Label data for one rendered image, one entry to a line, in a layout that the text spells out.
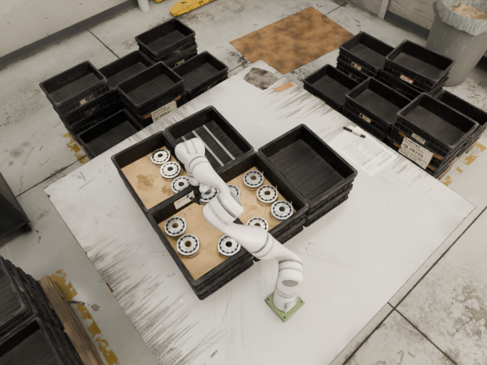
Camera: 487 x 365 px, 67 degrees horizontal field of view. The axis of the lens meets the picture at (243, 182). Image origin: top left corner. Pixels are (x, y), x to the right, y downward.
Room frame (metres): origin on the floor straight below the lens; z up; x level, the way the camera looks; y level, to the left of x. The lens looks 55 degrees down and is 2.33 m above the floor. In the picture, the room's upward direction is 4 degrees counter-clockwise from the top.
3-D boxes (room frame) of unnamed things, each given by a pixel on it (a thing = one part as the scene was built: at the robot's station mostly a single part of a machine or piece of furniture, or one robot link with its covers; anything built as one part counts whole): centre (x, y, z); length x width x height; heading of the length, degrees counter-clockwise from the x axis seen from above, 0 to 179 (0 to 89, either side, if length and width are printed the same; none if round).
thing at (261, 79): (1.95, -0.16, 0.71); 0.22 x 0.19 x 0.01; 38
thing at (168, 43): (2.67, 0.54, 0.37); 0.40 x 0.30 x 0.45; 128
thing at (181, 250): (0.71, 0.26, 0.86); 0.10 x 0.10 x 0.01
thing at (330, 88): (2.22, -0.75, 0.26); 0.40 x 0.30 x 0.23; 38
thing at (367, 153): (1.29, -0.68, 0.70); 0.33 x 0.23 x 0.01; 38
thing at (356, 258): (1.03, -0.03, 0.35); 1.60 x 1.60 x 0.70; 38
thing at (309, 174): (1.06, -0.31, 0.87); 0.40 x 0.30 x 0.11; 32
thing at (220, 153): (1.24, 0.16, 0.87); 0.40 x 0.30 x 0.11; 32
